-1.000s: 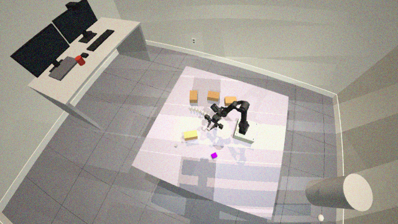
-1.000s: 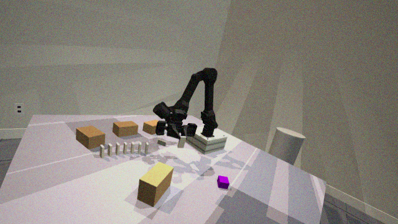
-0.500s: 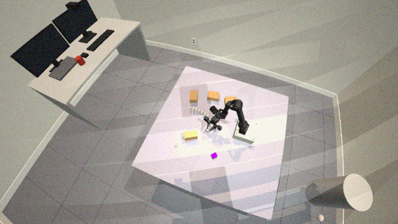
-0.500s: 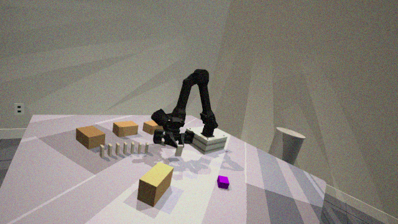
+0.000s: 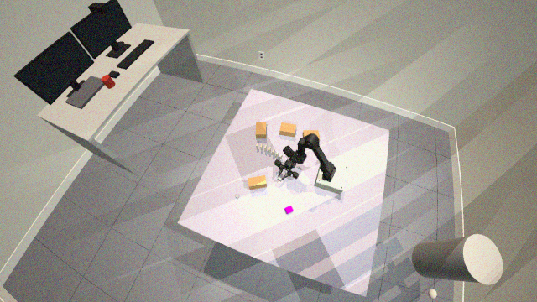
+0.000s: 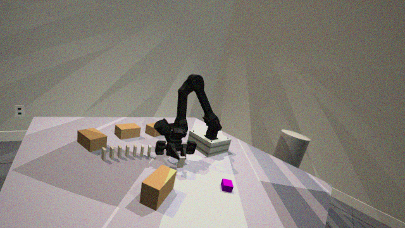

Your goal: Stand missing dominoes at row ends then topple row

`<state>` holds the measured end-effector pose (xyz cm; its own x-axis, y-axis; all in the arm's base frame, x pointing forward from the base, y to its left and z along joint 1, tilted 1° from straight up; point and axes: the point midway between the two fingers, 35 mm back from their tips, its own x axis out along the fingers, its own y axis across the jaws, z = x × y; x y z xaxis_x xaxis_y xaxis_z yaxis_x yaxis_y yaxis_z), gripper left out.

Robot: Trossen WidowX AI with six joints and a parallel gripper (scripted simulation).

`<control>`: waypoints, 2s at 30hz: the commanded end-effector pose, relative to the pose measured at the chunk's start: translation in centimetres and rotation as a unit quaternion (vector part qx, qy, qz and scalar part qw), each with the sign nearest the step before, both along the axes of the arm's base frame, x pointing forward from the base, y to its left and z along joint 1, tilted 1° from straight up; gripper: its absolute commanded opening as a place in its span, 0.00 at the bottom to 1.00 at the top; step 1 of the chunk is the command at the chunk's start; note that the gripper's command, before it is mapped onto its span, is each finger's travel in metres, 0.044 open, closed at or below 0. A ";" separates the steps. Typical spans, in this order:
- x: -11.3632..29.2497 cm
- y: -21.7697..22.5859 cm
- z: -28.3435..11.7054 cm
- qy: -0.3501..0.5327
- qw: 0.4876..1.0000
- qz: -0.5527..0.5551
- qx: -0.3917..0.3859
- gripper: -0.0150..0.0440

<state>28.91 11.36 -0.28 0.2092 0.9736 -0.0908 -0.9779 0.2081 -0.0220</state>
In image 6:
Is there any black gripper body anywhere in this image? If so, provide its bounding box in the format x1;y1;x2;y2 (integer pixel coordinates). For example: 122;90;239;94
155;136;197;155

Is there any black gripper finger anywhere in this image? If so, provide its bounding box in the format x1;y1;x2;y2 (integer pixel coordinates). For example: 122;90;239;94
166;143;180;160
180;144;189;159

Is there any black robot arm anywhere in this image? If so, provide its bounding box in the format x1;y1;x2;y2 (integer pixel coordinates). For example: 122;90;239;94
154;74;222;142

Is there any purple block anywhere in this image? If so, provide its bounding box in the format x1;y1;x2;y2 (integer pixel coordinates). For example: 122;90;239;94
221;179;233;193

